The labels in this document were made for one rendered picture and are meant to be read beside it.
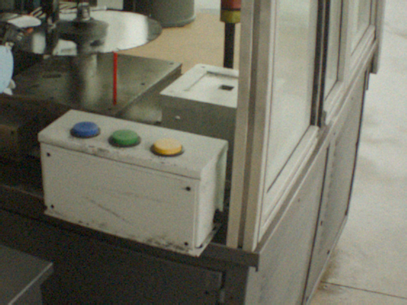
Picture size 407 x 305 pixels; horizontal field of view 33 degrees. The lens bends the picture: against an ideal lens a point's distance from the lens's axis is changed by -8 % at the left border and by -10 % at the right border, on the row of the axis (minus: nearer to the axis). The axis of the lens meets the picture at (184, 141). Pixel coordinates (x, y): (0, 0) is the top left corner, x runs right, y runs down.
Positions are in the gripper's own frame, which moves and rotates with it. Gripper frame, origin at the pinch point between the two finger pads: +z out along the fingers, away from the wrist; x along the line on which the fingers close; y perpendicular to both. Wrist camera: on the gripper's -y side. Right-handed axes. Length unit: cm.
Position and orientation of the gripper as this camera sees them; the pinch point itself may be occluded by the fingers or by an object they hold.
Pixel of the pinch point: (22, 57)
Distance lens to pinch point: 139.4
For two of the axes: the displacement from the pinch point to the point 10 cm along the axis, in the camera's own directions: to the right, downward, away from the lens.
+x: 3.4, -9.4, 0.7
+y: 8.3, 2.6, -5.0
